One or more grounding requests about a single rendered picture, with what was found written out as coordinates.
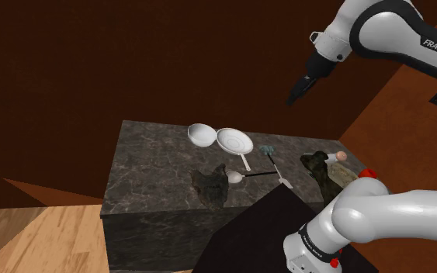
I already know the dark dog figure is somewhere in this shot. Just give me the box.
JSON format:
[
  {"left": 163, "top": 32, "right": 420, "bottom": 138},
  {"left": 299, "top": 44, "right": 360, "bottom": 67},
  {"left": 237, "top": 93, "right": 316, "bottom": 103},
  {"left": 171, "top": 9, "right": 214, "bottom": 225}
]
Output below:
[{"left": 300, "top": 150, "right": 345, "bottom": 209}]

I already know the beige bottle with round cap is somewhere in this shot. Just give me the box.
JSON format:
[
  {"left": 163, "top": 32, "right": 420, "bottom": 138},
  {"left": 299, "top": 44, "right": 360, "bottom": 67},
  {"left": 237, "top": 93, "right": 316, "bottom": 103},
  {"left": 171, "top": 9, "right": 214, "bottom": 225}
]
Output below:
[{"left": 324, "top": 150, "right": 360, "bottom": 188}]

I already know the white frying pan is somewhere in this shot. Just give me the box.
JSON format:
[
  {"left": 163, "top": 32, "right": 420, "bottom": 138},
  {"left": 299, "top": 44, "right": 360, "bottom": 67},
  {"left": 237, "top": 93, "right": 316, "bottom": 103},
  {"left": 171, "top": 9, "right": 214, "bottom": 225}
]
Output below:
[{"left": 216, "top": 127, "right": 255, "bottom": 172}]

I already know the white bowl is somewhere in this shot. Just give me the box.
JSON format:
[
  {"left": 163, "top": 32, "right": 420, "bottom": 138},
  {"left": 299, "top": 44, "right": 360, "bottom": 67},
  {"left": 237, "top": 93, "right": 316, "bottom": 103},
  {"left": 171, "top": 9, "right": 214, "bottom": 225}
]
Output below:
[{"left": 187, "top": 123, "right": 218, "bottom": 148}]

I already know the dark hen figure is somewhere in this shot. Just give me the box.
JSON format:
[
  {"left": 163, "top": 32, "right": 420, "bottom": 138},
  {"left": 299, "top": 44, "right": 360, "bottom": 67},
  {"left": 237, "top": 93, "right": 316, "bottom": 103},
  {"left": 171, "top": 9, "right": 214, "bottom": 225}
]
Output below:
[{"left": 190, "top": 162, "right": 230, "bottom": 212}]

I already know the dark robot stand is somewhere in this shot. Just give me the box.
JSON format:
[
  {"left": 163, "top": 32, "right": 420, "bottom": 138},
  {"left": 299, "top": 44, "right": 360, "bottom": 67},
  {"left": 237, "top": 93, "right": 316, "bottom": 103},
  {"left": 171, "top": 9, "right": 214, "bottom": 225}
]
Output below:
[{"left": 191, "top": 184, "right": 379, "bottom": 273}]

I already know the white ladle with black handle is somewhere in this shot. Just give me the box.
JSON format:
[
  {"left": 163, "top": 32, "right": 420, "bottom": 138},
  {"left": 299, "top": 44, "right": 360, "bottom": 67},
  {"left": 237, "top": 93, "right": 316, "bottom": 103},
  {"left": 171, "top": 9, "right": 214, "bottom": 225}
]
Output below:
[{"left": 225, "top": 171, "right": 279, "bottom": 185}]

